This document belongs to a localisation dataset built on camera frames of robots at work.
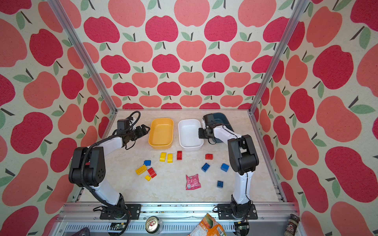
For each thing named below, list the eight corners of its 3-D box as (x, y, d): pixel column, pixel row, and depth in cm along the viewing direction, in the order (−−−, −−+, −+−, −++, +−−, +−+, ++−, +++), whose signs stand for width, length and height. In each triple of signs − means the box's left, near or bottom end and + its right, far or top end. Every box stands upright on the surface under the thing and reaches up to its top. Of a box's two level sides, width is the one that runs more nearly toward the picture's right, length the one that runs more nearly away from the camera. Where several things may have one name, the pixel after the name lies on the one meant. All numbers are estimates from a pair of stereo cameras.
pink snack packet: (185, 190, 83) (185, 188, 82) (185, 175, 89) (185, 174, 87) (200, 190, 83) (200, 188, 82) (199, 175, 89) (200, 174, 87)
